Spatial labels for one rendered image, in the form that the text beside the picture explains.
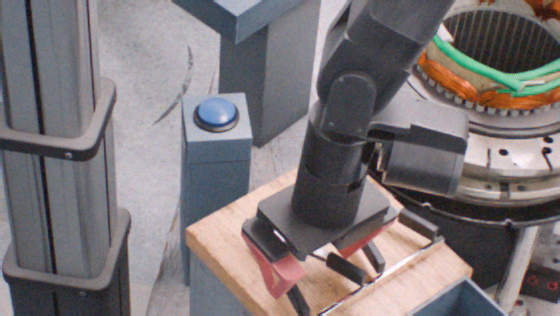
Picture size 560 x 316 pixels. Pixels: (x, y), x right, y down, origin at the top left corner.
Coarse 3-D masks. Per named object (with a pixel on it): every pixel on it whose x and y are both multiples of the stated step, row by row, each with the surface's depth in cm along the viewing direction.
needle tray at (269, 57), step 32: (192, 0) 142; (224, 0) 146; (256, 0) 146; (288, 0) 144; (320, 0) 153; (224, 32) 141; (256, 32) 149; (288, 32) 152; (224, 64) 158; (256, 64) 153; (288, 64) 156; (256, 96) 157; (288, 96) 161; (256, 128) 161
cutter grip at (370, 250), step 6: (372, 240) 112; (366, 246) 112; (372, 246) 112; (366, 252) 113; (372, 252) 112; (378, 252) 112; (372, 258) 112; (378, 258) 111; (372, 264) 112; (378, 264) 111; (384, 264) 111; (378, 270) 111
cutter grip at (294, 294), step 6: (294, 288) 108; (288, 294) 109; (294, 294) 108; (300, 294) 108; (294, 300) 108; (300, 300) 107; (294, 306) 108; (300, 306) 107; (306, 306) 107; (300, 312) 107; (306, 312) 107
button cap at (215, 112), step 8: (200, 104) 131; (208, 104) 130; (216, 104) 131; (224, 104) 131; (232, 104) 131; (200, 112) 130; (208, 112) 130; (216, 112) 130; (224, 112) 130; (232, 112) 130; (200, 120) 130; (208, 120) 129; (216, 120) 129; (224, 120) 129; (232, 120) 130
